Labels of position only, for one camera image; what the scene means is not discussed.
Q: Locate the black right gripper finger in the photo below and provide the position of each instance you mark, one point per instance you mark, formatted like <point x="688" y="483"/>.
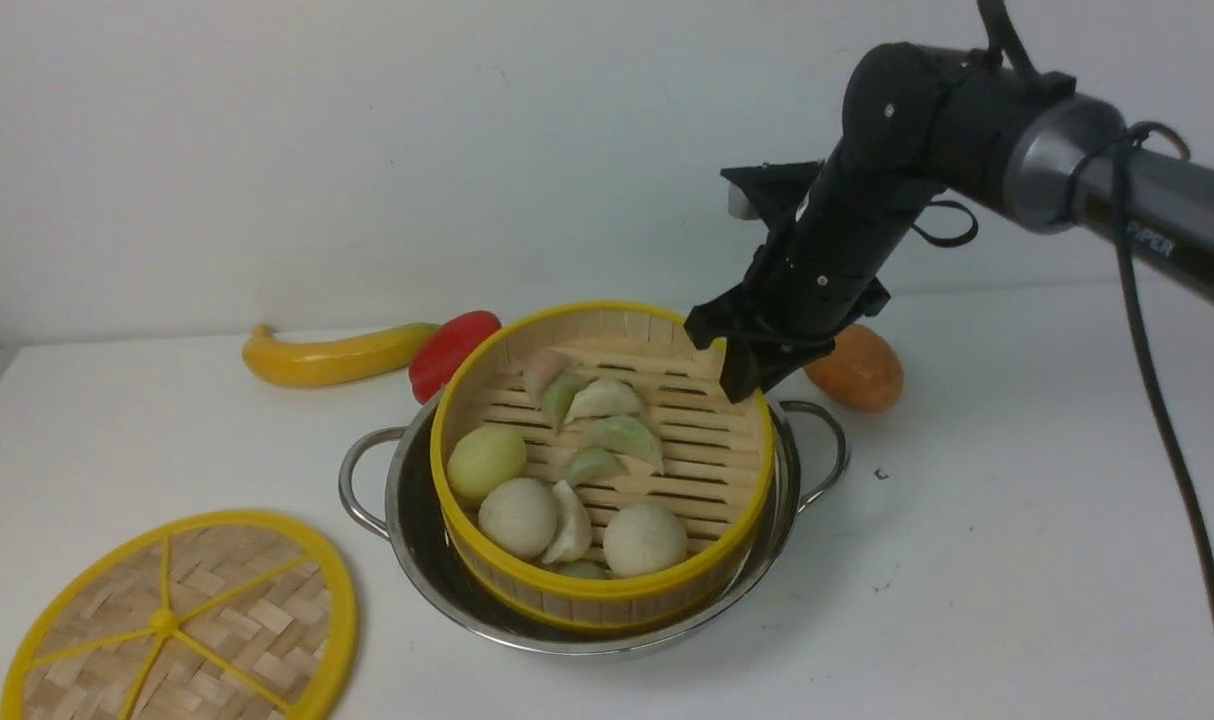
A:
<point x="741" y="375"/>

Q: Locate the yellow rimmed bamboo steamer basket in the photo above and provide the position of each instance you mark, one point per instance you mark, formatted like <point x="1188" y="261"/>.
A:
<point x="716" y="475"/>

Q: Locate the pale green dumpling small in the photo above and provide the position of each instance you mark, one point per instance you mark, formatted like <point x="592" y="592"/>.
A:
<point x="592" y="465"/>

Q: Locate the white pleated bun front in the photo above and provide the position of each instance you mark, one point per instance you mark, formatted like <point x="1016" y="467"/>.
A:
<point x="642" y="539"/>

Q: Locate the white dumpling front left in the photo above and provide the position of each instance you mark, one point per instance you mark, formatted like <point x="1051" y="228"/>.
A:
<point x="573" y="536"/>

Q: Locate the red bell pepper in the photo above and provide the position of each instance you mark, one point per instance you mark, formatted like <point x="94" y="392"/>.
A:
<point x="438" y="359"/>

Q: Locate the yellow squash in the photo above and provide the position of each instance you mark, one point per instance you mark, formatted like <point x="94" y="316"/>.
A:
<point x="330" y="363"/>

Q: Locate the green dumpling centre large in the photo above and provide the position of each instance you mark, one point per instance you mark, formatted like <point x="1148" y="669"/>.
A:
<point x="626" y="435"/>

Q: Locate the white pleated bun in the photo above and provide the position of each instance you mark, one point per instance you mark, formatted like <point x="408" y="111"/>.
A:
<point x="642" y="539"/>
<point x="520" y="516"/>

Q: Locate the stainless steel pot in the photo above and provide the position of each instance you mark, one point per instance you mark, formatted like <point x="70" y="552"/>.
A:
<point x="414" y="527"/>

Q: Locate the yellow-green round bun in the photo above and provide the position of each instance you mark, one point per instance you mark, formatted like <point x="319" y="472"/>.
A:
<point x="483" y="460"/>

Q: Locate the white dumpling back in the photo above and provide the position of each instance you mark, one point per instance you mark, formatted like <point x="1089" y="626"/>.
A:
<point x="604" y="397"/>

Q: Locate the yellow rimmed woven bamboo lid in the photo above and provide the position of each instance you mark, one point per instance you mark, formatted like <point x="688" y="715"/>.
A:
<point x="226" y="615"/>

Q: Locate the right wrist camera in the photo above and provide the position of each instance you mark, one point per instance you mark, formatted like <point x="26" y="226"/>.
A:
<point x="768" y="192"/>

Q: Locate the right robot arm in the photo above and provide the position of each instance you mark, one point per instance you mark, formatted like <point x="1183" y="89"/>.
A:
<point x="919" y="121"/>

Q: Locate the pink green dumpling back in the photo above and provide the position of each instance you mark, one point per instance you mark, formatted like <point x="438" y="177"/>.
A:
<point x="551" y="381"/>

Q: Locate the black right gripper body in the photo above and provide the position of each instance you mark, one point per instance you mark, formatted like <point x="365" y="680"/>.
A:
<point x="805" y="282"/>

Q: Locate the brown potato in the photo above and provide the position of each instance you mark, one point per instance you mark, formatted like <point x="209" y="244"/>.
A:
<point x="862" y="373"/>

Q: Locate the white pleated bun left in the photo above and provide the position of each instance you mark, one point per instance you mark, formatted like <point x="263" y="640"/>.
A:
<point x="520" y="516"/>

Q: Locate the white dumpling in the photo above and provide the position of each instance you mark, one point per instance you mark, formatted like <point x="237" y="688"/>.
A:
<point x="573" y="536"/>
<point x="604" y="397"/>

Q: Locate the green dumpling at rim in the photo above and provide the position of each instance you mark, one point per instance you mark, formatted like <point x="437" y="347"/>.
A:
<point x="582" y="569"/>

